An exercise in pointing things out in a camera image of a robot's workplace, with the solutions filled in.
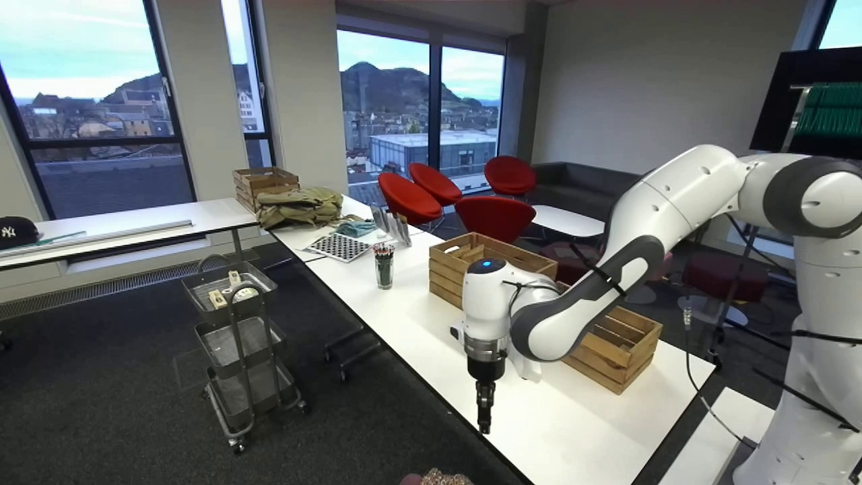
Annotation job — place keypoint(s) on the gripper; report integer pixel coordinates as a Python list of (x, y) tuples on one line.
[(486, 369)]

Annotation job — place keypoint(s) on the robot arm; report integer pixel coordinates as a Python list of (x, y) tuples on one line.
[(680, 195)]

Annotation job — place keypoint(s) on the olive green fleece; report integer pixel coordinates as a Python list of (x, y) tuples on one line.
[(300, 205)]

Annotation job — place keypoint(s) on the wooden crate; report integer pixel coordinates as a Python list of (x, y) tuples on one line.
[(465, 266), (616, 350), (262, 182)]

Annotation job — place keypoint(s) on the person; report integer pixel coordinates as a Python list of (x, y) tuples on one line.
[(444, 479)]

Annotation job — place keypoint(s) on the dark red ottoman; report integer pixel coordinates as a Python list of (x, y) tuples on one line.
[(572, 263), (724, 276)]

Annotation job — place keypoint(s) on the glass of pens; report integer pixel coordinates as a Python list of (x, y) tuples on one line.
[(384, 268)]

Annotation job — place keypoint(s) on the group of red chairs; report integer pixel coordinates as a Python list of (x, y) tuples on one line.
[(495, 215)]

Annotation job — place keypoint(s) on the white coffee table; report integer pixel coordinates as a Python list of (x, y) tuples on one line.
[(569, 221)]

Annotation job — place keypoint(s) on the clear acrylic holder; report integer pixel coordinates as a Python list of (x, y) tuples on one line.
[(392, 225)]

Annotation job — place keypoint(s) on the black and white checkerboard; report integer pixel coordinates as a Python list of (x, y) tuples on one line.
[(339, 246)]

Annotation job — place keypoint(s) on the teal cloth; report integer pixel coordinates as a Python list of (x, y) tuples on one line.
[(355, 228)]

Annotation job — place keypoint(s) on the dark sofa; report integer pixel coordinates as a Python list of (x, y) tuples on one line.
[(579, 182)]

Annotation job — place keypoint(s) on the grey metal utility cart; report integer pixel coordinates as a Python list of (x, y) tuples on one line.
[(246, 350)]

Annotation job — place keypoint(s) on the small white device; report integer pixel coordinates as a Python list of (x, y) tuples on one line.
[(245, 294)]

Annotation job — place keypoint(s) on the window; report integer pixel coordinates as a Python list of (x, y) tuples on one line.
[(81, 108), (417, 114), (250, 87)]

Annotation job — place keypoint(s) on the small white box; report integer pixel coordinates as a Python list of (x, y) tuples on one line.
[(217, 299)]

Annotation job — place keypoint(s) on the white desk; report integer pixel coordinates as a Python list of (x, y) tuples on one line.
[(168, 219)]

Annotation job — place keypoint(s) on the black screen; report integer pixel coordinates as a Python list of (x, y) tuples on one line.
[(774, 101)]

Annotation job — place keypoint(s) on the long grey bar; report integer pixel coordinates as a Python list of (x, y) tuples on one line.
[(114, 234)]

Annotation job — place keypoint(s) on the green ribbed panel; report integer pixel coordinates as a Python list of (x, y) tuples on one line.
[(832, 111)]

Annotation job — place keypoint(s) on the black cap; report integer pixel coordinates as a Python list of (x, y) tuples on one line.
[(15, 231)]

